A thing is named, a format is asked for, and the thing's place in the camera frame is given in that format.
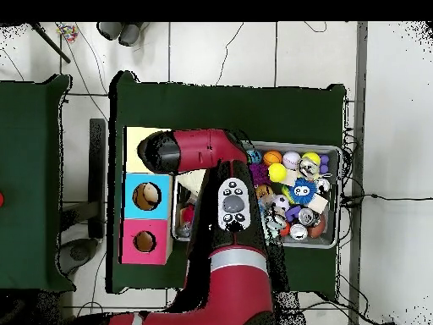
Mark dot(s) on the small colourful object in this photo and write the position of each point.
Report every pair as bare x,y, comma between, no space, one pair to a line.
66,32

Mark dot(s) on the small soccer ball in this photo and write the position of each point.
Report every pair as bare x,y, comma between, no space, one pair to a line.
281,203

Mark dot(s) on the cream muslin cloth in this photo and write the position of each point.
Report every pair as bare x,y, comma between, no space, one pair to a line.
193,181

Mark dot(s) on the blue globe ball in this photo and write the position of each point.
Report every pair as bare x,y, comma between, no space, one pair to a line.
255,157

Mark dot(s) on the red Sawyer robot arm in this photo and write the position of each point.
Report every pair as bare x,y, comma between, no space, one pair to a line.
233,277

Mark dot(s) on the black rod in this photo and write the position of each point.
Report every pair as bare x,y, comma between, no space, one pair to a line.
49,42

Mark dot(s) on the side table with green cloth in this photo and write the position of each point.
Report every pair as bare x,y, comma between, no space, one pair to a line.
30,183

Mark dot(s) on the blue fuzzy monster toy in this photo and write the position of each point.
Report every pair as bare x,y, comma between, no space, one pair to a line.
303,191

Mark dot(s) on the black soda can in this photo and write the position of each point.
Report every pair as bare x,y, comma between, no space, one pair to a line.
309,217

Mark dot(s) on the shallow clear mesh bin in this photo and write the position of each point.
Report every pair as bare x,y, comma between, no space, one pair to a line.
331,240

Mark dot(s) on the yellow tennis ball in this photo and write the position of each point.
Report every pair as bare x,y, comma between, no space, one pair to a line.
277,172

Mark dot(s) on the purple spiky ball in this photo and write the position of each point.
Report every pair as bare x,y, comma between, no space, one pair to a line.
260,175

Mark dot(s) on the black power adapter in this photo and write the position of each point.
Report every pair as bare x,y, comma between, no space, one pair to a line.
352,200

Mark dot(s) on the smooth yellow ball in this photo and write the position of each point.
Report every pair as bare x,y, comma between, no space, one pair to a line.
310,158

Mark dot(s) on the wooden box with three holes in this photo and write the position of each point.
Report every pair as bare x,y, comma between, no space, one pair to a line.
145,230

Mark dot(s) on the orange basketball toy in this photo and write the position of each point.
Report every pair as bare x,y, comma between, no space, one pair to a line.
272,158

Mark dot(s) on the white baseball toy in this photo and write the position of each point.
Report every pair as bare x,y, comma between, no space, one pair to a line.
291,160

